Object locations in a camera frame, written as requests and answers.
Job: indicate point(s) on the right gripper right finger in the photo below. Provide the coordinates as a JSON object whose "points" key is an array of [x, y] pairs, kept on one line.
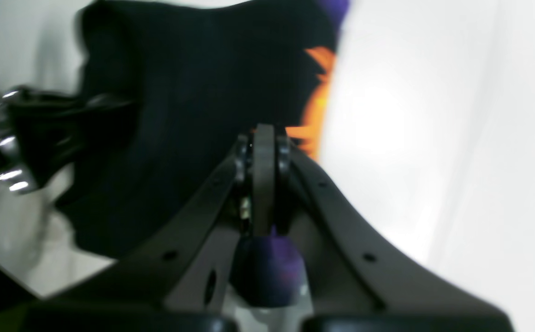
{"points": [[358, 281]]}

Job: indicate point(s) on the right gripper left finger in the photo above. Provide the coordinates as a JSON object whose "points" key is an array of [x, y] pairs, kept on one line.
{"points": [[175, 282]]}

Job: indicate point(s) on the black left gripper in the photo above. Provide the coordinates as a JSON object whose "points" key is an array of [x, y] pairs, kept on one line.
{"points": [[44, 131]]}

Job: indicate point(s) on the black T-shirt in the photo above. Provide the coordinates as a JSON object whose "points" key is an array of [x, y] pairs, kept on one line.
{"points": [[199, 78]]}

